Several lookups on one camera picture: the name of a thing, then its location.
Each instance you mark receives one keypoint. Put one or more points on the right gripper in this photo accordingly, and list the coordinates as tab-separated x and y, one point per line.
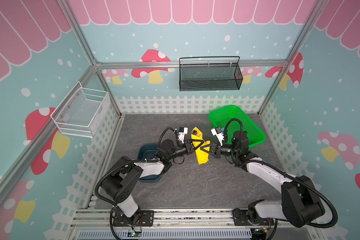
215	150

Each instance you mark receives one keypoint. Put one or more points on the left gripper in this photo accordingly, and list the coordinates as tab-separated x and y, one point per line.
189	146

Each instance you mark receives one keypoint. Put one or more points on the yellow paper napkin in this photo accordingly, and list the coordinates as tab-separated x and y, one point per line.
198	143

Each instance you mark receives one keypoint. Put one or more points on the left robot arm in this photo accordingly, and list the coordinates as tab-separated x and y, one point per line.
116	186

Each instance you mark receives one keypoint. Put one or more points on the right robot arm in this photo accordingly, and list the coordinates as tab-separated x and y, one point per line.
301	203

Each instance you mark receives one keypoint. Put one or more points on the green plastic basket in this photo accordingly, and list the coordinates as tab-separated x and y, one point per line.
220	118

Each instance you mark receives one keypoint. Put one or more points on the black wire mesh basket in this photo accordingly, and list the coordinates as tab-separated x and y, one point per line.
216	73

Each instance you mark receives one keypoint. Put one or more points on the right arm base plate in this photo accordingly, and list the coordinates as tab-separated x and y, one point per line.
242	218

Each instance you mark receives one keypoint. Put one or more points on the white vented cable duct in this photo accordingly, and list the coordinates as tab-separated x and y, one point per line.
186	234

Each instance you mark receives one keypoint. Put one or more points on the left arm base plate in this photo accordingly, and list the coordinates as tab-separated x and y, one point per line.
139	219

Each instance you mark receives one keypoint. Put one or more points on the white wire mesh basket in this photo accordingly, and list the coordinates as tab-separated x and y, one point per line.
81	112

